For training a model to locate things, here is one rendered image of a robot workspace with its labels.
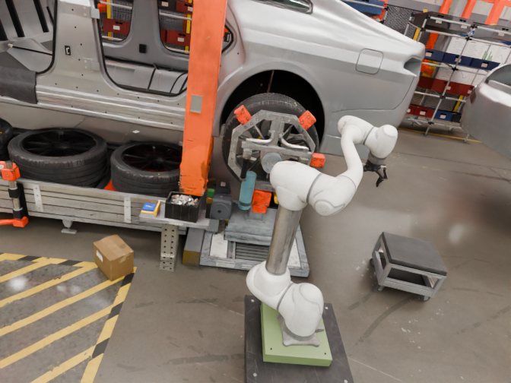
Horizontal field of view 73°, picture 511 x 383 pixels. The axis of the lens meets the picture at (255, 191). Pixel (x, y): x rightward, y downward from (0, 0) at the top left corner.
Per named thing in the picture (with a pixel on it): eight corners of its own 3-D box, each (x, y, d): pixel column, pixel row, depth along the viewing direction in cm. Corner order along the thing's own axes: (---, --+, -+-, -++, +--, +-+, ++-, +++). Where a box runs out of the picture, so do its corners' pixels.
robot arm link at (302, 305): (307, 343, 157) (320, 311, 146) (274, 321, 164) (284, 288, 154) (322, 321, 169) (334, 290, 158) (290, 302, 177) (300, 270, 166)
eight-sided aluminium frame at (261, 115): (300, 191, 246) (320, 118, 219) (301, 196, 240) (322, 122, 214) (224, 180, 241) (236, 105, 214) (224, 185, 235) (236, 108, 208)
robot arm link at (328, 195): (360, 179, 130) (328, 166, 135) (341, 202, 118) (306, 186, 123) (351, 205, 138) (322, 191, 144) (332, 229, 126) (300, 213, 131)
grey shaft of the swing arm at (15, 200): (30, 223, 246) (18, 160, 222) (26, 227, 242) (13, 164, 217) (17, 221, 245) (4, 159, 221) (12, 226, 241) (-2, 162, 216)
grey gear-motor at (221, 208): (230, 209, 302) (235, 173, 284) (226, 238, 265) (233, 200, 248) (209, 206, 300) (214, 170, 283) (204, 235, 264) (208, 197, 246)
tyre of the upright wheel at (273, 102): (328, 150, 258) (285, 73, 229) (335, 163, 238) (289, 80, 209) (254, 191, 275) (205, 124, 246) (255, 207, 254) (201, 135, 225)
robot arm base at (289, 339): (327, 347, 164) (331, 340, 161) (283, 346, 160) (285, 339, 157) (317, 315, 179) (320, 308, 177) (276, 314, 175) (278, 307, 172)
